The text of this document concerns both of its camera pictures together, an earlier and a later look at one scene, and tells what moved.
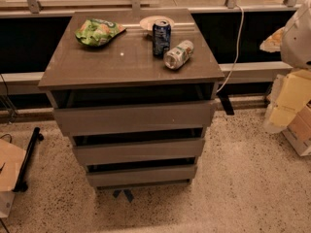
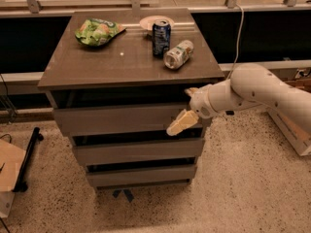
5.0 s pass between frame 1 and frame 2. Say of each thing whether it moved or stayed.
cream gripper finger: moved
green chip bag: stayed
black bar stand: stayed
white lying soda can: stayed
